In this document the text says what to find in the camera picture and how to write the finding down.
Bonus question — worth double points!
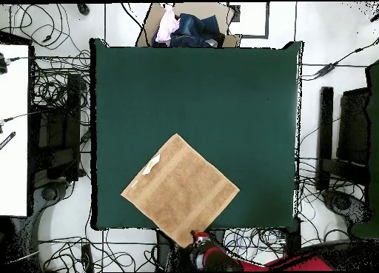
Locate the tan terry towel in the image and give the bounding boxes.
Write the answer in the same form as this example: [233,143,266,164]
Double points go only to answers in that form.
[120,132,241,249]

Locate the black flat panel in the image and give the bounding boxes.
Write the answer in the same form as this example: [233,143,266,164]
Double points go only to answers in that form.
[336,87,372,167]

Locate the black box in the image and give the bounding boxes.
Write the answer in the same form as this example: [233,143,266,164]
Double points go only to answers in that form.
[284,218,303,257]

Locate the black power strip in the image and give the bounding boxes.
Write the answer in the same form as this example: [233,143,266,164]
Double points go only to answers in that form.
[80,243,95,273]

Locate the black chair base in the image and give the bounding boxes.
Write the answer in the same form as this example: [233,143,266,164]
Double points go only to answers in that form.
[321,189,372,226]

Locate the dark green table cloth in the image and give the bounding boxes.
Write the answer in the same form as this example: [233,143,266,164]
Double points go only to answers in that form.
[90,37,304,231]

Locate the grey chair base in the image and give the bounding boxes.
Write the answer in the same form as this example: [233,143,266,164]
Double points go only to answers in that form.
[29,180,75,226]

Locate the black upright bar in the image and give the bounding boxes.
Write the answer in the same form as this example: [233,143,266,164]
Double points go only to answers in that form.
[315,86,335,192]

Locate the black equipment stand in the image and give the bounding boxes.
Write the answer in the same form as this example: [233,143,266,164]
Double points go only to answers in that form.
[30,73,83,183]

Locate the white desk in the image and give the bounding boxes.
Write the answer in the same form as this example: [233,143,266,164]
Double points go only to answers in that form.
[0,43,30,218]

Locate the blue jeans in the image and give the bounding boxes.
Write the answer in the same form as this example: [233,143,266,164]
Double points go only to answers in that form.
[152,13,226,48]

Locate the dark green draped cloth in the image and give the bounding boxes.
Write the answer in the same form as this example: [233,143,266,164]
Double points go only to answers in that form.
[350,58,379,240]

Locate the pink garment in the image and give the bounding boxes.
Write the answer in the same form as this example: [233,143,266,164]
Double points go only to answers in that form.
[155,4,181,44]

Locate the black label strip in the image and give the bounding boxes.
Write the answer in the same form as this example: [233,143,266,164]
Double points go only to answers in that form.
[0,131,16,151]

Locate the brown cardboard box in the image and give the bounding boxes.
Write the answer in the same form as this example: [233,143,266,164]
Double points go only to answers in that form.
[135,1,242,48]

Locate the black gadget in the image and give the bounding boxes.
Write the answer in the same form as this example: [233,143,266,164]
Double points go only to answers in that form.
[0,52,9,75]

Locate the black cable with adapter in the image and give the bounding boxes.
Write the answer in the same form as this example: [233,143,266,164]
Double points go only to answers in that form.
[301,37,379,81]

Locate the black cable tangle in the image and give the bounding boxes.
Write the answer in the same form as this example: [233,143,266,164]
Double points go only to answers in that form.
[0,3,91,59]

